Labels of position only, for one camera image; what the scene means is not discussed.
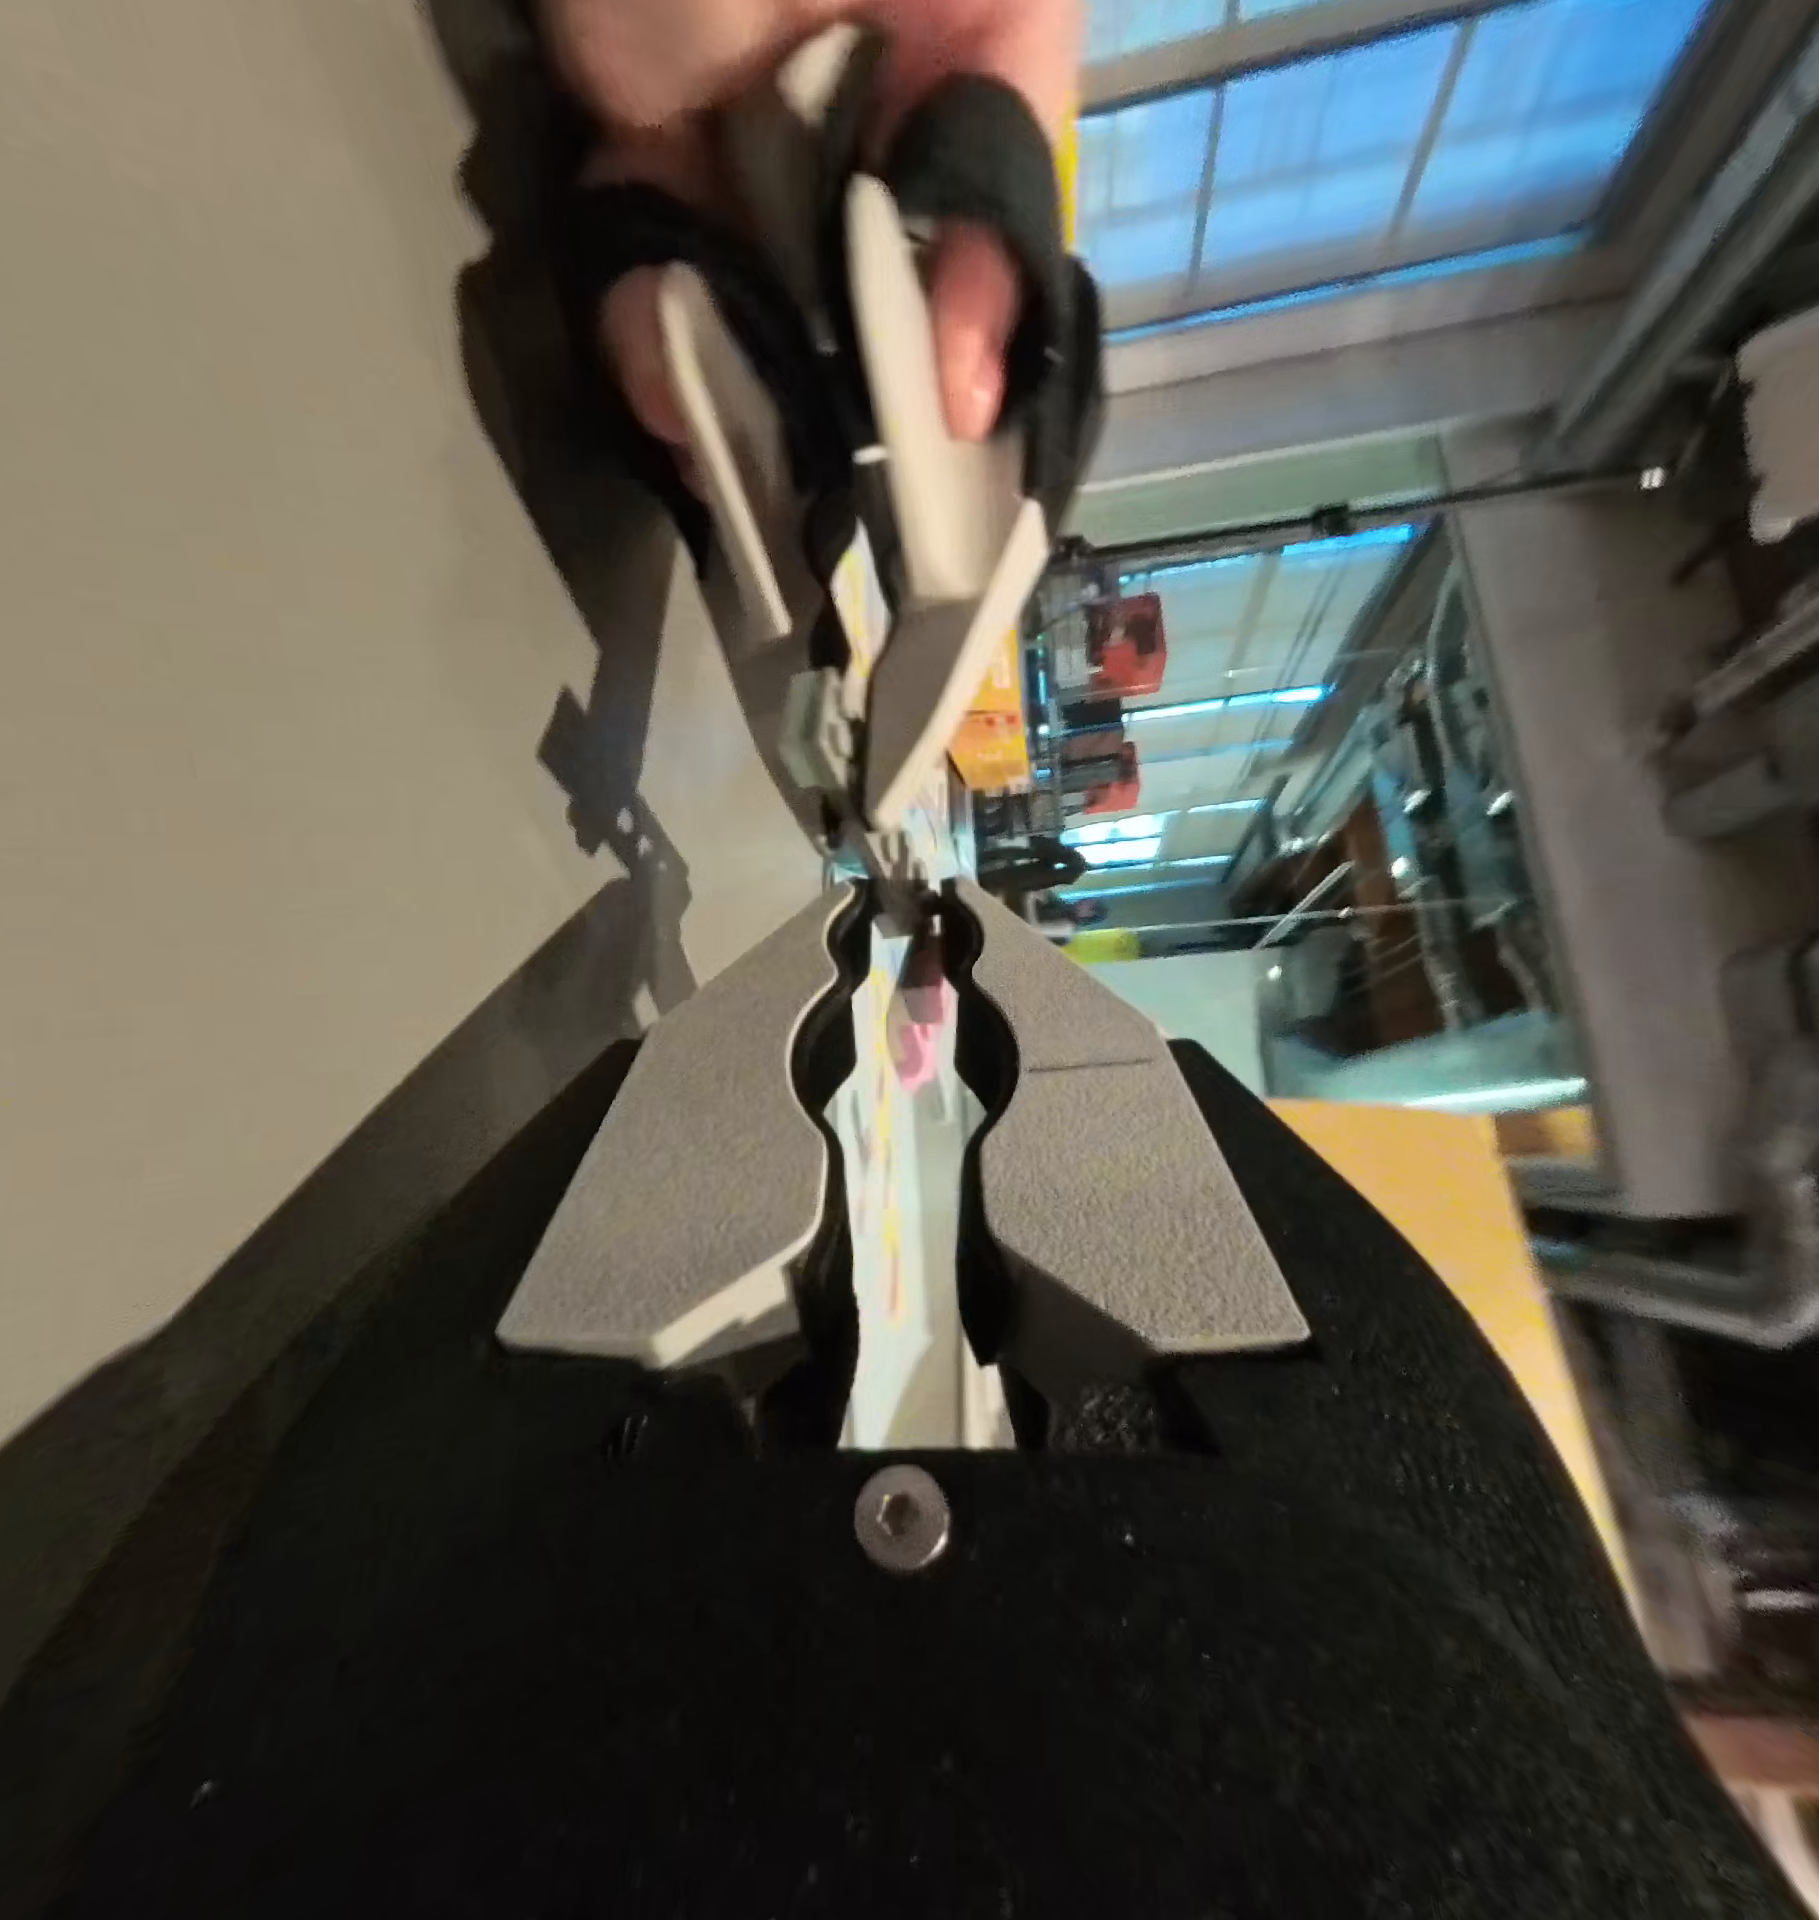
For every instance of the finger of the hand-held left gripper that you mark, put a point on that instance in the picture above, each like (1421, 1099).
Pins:
(925, 451)
(729, 434)

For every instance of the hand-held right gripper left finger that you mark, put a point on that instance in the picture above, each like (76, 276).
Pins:
(669, 1200)

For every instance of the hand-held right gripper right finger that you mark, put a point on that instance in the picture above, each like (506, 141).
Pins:
(1148, 1214)

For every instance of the long grey brick plate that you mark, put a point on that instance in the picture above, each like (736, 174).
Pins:
(825, 734)

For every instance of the pink brick assembly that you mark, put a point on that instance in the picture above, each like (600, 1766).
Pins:
(920, 984)

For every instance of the person's left hand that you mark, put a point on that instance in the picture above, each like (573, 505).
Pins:
(654, 75)

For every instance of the open instruction booklet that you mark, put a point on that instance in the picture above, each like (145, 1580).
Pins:
(909, 1321)

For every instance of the wooden book stand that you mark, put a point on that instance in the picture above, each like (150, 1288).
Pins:
(1418, 1200)

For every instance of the small yellow box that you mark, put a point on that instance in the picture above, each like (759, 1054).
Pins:
(1105, 945)

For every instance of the red hooded machine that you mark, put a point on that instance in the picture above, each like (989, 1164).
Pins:
(1125, 637)
(1106, 781)

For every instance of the toy brick set box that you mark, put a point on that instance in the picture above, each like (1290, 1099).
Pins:
(991, 734)

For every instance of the black tripod pole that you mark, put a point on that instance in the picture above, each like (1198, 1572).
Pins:
(1373, 510)

